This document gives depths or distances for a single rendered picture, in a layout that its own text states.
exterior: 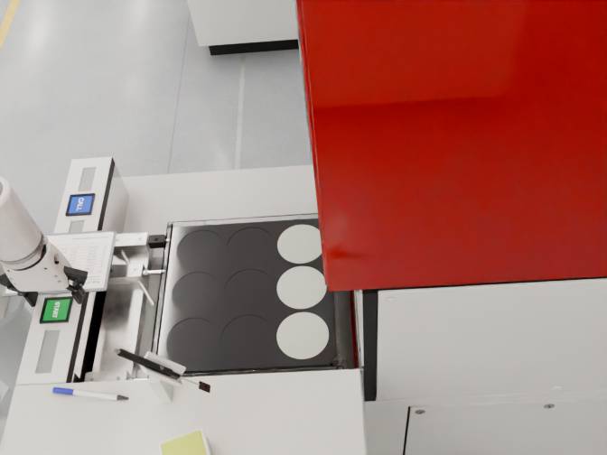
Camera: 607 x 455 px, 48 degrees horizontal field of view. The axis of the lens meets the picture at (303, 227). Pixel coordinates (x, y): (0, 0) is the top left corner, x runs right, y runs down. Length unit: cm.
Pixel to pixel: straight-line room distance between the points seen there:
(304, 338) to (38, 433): 50
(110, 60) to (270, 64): 78
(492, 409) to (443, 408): 10
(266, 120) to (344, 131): 226
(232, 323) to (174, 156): 165
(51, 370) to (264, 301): 42
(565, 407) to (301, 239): 63
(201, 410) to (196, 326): 21
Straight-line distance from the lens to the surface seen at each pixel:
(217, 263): 144
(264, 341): 133
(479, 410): 144
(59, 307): 141
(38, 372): 136
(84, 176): 161
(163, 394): 121
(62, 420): 129
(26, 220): 121
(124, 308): 146
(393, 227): 87
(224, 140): 294
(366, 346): 114
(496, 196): 85
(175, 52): 343
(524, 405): 145
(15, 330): 179
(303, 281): 139
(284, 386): 122
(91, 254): 146
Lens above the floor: 207
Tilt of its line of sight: 53 degrees down
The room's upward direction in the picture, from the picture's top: 8 degrees counter-clockwise
